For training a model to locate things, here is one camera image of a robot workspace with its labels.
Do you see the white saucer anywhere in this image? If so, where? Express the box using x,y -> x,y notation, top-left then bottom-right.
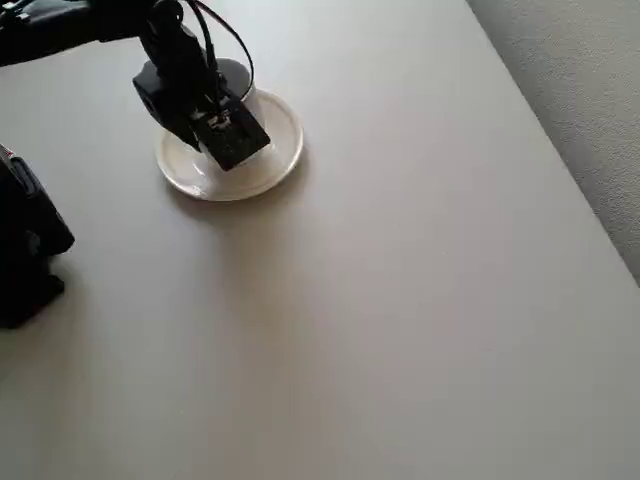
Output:
154,88 -> 305,202

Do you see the black and red servo cable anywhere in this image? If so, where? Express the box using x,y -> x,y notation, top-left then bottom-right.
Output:
189,0 -> 257,104

